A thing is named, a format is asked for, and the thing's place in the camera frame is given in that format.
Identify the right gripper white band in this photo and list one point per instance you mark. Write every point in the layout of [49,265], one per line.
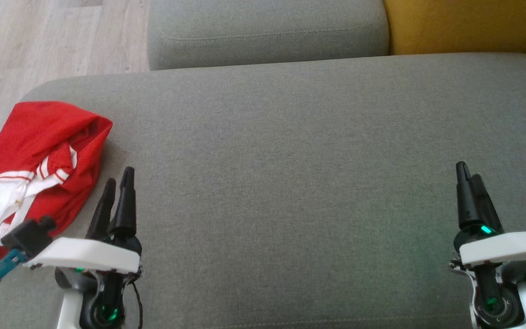
[505,249]

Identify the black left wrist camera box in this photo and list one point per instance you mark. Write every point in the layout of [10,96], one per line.
[28,237]

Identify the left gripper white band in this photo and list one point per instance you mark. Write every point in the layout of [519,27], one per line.
[94,256]

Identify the narrow grey sofa seat cushion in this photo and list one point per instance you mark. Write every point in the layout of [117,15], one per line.
[267,32]

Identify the large grey sofa seat cushion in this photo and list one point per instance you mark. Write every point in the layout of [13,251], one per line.
[290,183]

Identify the red shorts with white stripe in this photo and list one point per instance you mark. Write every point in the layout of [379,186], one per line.
[39,123]

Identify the wide yellow sofa backrest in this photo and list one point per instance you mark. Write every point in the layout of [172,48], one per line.
[464,25]

